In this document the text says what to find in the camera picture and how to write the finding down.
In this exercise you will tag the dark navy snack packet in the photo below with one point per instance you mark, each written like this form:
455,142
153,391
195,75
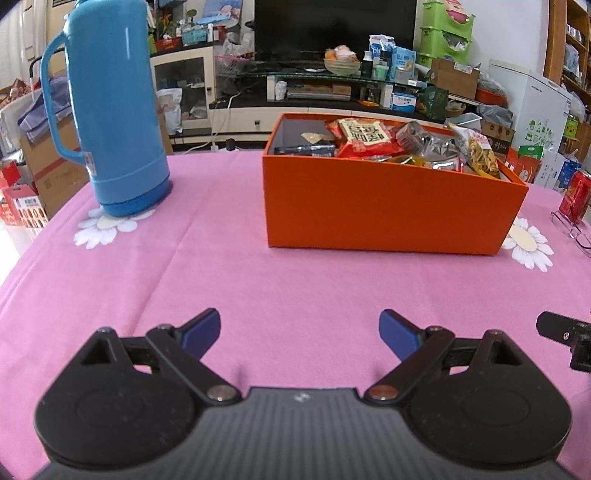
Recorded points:
304,150

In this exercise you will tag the blue thermos jug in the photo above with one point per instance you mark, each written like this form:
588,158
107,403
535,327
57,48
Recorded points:
120,115

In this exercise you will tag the blue white carton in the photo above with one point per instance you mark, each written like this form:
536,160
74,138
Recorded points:
570,173

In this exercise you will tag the black television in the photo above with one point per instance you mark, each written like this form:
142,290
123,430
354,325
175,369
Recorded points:
332,27

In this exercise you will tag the orange cardboard box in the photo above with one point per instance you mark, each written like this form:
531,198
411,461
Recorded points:
369,207

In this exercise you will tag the large taped cardboard box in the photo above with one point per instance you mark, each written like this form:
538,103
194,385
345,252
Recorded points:
51,175

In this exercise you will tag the brown cardboard box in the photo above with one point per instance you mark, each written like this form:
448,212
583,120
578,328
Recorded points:
457,81

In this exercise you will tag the purple striped cloth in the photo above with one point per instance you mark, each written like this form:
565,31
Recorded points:
41,115

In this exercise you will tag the blue white mask box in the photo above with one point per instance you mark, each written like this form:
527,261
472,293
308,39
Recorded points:
404,101

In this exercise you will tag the eyeglasses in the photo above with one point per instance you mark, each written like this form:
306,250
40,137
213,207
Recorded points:
571,227

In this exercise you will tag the red gift box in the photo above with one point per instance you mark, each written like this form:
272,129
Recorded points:
25,207

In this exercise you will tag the green plastic stacking baskets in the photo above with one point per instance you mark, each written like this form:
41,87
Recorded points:
434,37

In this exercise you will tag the fruit bowl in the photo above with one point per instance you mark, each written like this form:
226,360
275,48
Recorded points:
341,67

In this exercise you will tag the yellow white snack packet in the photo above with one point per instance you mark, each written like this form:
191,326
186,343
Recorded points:
482,154

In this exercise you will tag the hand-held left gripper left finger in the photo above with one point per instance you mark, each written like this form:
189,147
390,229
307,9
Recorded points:
203,332

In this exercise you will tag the wooden shelf unit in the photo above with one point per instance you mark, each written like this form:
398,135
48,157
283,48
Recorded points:
556,37

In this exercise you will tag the glass top TV stand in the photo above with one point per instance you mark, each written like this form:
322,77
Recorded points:
258,122

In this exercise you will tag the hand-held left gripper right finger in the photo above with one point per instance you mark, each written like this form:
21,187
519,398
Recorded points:
397,334

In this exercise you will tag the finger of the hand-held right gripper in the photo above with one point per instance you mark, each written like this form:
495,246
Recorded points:
556,325

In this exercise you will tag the white glass-door cabinet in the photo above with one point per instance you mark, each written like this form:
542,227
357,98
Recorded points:
180,78

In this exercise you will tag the silver orange chip bag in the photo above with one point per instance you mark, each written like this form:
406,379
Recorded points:
429,150

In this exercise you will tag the red soda can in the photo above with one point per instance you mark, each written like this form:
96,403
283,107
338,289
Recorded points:
579,194

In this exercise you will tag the pink flower tablecloth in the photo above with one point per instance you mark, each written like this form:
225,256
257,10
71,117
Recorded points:
184,277

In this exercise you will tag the red fried nut packet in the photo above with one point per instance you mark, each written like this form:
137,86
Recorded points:
364,136

